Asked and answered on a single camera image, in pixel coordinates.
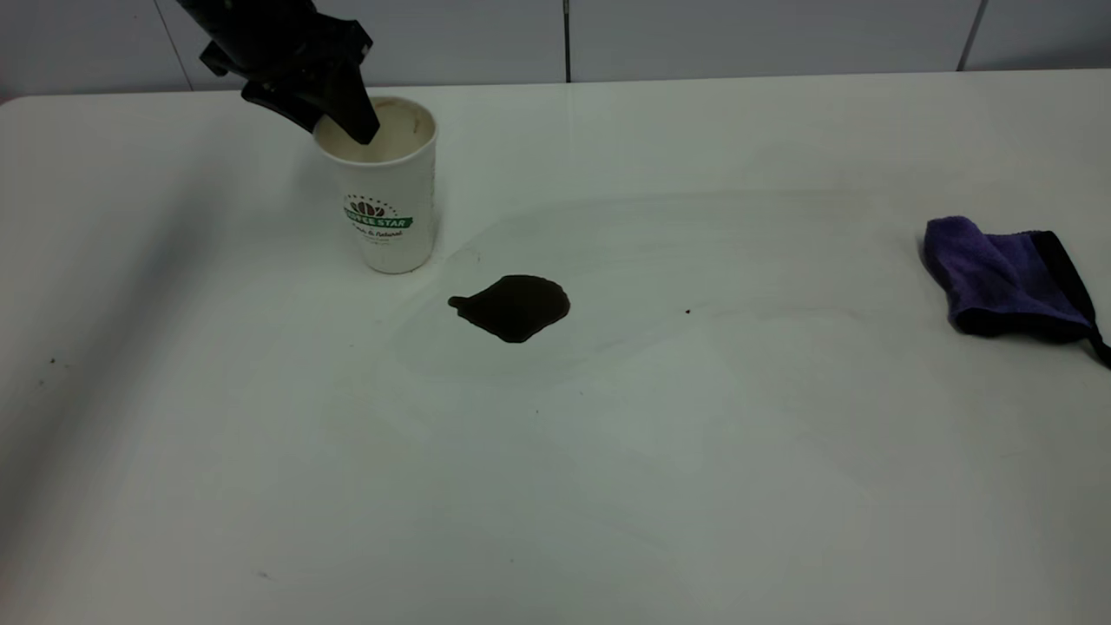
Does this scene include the dark coffee spill puddle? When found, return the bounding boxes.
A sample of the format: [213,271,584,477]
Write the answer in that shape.
[448,275,572,345]

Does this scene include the white paper coffee cup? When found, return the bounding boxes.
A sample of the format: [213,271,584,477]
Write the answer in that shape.
[312,95,438,275]

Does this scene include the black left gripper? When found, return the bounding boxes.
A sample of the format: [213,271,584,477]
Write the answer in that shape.
[176,0,382,146]

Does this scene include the purple and black cloth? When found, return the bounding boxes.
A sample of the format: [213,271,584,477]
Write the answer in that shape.
[922,216,1111,370]

